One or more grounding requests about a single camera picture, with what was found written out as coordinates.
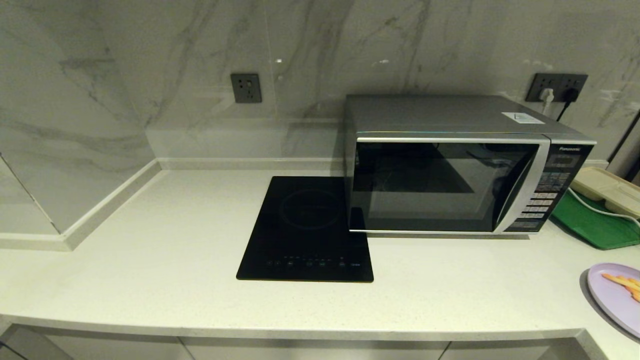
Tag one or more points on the silver Panasonic microwave oven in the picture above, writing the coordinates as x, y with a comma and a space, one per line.
440, 115

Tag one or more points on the purple round plate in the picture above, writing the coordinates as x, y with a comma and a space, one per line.
612, 300

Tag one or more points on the grey double wall socket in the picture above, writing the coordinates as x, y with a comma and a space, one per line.
560, 80

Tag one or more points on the grey cabinet front panel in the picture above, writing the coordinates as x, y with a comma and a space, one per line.
500, 351

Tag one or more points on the black induction cooktop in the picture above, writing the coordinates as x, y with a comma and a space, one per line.
300, 230

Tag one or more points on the white label sticker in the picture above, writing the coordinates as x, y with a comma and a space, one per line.
522, 118

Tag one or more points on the grey single wall socket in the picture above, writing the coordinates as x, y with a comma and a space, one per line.
246, 88

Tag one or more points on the black power plug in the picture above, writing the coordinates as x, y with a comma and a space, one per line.
571, 95

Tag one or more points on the green plastic tray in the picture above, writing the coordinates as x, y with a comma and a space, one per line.
595, 230

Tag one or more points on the white power plug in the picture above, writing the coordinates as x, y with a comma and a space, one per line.
546, 94

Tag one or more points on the black glass microwave door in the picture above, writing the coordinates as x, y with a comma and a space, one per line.
425, 190

